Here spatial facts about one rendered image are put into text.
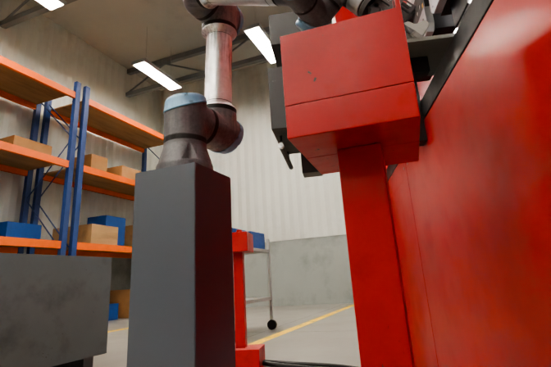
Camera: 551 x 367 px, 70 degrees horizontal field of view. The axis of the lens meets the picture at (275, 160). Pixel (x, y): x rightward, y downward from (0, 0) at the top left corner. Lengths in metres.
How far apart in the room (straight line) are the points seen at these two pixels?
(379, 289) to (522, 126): 0.26
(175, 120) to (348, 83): 0.66
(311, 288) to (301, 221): 1.35
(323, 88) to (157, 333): 0.68
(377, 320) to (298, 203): 8.00
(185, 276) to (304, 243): 7.47
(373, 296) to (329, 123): 0.22
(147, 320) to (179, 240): 0.19
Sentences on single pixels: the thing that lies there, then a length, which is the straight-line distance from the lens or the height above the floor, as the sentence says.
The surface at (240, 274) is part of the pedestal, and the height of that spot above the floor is 0.55.
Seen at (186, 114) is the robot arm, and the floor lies 0.93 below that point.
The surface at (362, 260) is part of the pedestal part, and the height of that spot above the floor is 0.51.
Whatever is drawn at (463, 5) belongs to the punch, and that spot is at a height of 1.11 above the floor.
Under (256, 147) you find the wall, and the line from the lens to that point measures 9.16.
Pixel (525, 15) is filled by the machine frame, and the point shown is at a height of 0.76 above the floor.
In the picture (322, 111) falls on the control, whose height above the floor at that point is 0.69.
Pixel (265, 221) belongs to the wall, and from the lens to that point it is 8.71.
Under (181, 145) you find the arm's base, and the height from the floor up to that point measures 0.84.
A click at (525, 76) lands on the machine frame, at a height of 0.70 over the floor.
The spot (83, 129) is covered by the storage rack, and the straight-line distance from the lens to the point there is 7.35.
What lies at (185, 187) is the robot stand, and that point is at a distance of 0.96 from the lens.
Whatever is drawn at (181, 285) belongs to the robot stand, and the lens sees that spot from 0.94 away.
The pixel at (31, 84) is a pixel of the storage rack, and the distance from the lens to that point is 7.43.
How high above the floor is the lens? 0.49
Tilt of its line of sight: 17 degrees up
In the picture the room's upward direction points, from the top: 4 degrees counter-clockwise
